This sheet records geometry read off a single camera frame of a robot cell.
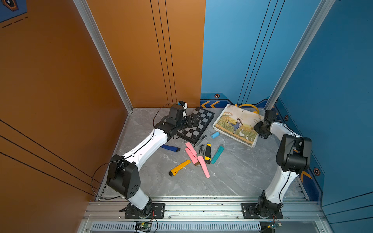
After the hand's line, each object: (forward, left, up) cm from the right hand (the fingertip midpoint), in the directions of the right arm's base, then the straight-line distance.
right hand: (256, 129), depth 101 cm
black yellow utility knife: (-20, +35, -4) cm, 41 cm away
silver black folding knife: (-15, +39, -4) cm, 42 cm away
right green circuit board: (-55, +6, -5) cm, 56 cm away
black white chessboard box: (-4, +45, -1) cm, 46 cm away
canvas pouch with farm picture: (+6, +11, -2) cm, 13 cm away
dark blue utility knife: (-13, +60, -5) cm, 61 cm away
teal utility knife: (-16, +27, -5) cm, 32 cm away
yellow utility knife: (-28, +56, -4) cm, 62 cm away
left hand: (-6, +43, +19) cm, 48 cm away
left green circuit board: (-55, +68, -7) cm, 88 cm away
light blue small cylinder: (-3, +29, -4) cm, 29 cm away
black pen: (-4, +37, -4) cm, 37 cm away
